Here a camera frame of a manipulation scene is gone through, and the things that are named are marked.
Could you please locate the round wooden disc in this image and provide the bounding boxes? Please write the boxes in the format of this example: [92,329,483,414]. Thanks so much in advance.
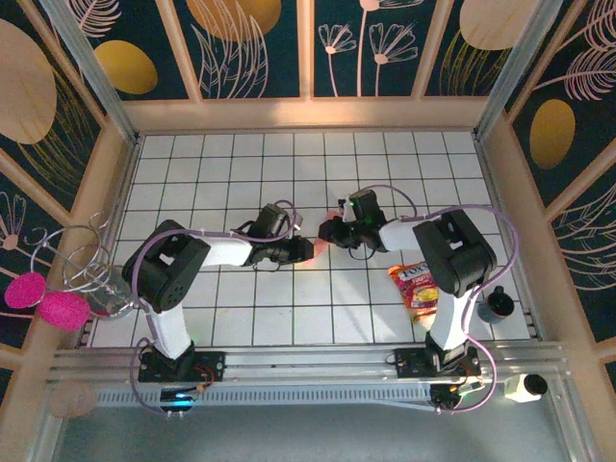
[47,378,98,419]

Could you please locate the dark mug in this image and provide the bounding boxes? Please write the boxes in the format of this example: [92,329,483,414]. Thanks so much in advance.
[475,284,517,324]

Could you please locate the pink cloth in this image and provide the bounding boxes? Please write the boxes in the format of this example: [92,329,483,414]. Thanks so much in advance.
[312,208,344,257]

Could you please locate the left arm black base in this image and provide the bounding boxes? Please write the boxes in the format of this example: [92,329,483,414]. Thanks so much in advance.
[137,349,227,384]

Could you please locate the small white camera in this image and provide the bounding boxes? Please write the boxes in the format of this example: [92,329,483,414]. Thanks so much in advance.
[502,372,551,403]

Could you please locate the silver wire rack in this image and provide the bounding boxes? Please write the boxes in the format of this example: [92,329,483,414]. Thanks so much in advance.
[28,210,115,295]

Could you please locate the colourful candy bag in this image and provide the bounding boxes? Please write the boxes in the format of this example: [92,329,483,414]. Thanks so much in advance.
[388,262,442,324]

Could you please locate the pink sponge ball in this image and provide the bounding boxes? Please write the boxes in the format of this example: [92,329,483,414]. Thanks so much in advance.
[37,291,92,333]

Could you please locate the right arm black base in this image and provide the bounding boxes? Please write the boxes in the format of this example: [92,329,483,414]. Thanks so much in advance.
[393,346,482,381]

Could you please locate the black control box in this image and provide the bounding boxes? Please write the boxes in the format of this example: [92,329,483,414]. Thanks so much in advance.
[429,379,482,415]
[160,388,199,416]

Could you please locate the slotted grey cable duct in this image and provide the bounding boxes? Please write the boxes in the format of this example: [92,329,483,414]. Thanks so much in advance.
[95,386,434,410]

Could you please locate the aluminium mounting rail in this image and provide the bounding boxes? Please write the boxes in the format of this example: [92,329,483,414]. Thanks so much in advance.
[47,340,569,386]

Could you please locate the aluminium table edge strip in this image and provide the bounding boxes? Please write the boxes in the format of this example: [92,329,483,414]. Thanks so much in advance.
[76,134,141,348]
[474,133,548,341]

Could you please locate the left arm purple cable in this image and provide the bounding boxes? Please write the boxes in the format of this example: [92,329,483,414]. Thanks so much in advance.
[128,199,297,415]

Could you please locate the aluminium corner post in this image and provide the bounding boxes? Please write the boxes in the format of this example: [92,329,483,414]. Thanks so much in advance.
[474,0,567,140]
[40,0,141,144]

